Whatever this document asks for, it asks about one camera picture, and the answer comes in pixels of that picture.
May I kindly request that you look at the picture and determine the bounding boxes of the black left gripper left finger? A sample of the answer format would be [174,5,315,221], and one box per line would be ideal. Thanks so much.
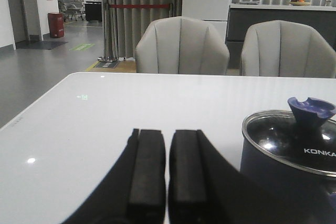
[65,129,166,223]

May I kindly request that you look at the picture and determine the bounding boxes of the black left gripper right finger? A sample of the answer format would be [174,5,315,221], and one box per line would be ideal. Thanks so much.
[167,129,336,224]

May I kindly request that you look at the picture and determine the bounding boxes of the dark blue saucepan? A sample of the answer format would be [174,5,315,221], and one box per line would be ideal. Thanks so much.
[239,109,336,224]

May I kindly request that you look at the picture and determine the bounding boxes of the left beige upholstered chair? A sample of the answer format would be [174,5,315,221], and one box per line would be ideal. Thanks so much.
[134,16,230,75]

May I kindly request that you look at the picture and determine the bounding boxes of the beige upholstered chair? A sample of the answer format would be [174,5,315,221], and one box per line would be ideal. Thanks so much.
[134,16,230,75]
[240,20,335,78]

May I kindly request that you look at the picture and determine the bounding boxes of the right beige upholstered chair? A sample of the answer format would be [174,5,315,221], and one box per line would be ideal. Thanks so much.
[240,20,335,78]

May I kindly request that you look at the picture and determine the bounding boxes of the dark floor mat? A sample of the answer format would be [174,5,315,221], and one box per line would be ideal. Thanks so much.
[16,41,67,50]

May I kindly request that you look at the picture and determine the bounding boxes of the dark grey counter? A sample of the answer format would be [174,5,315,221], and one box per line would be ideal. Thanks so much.
[226,4,335,69]

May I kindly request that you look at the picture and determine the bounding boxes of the red trash bin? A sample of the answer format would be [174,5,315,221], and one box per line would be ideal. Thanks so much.
[48,13,64,38]

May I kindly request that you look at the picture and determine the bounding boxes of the red barrier belt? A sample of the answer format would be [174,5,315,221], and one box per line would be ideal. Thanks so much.
[109,4,171,9]

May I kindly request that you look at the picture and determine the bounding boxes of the grey curtain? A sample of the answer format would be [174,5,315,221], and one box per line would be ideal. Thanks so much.
[102,0,182,61]

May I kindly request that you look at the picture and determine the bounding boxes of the fruit plate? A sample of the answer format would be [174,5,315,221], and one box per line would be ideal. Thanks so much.
[289,0,311,6]

